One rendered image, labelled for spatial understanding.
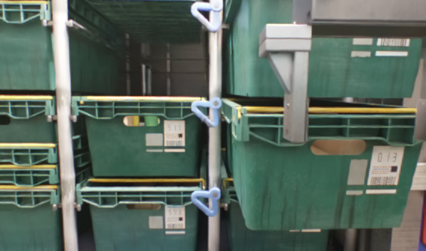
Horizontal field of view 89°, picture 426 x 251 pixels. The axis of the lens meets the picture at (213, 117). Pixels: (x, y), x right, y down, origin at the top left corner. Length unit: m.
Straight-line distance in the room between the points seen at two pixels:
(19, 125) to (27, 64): 0.19
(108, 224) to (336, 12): 0.81
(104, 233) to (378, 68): 0.87
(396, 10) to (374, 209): 0.43
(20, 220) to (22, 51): 0.53
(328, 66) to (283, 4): 0.14
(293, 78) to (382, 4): 0.09
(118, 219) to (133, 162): 0.19
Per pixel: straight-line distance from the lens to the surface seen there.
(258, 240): 0.85
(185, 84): 2.60
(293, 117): 0.21
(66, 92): 0.77
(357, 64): 0.51
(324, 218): 0.54
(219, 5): 0.68
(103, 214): 0.84
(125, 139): 0.73
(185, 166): 0.72
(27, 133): 0.88
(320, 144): 0.60
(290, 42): 0.21
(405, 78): 0.57
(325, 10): 0.21
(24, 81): 0.88
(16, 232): 1.01
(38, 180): 0.89
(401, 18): 0.25
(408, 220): 0.79
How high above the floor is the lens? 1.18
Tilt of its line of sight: 5 degrees down
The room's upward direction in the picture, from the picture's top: straight up
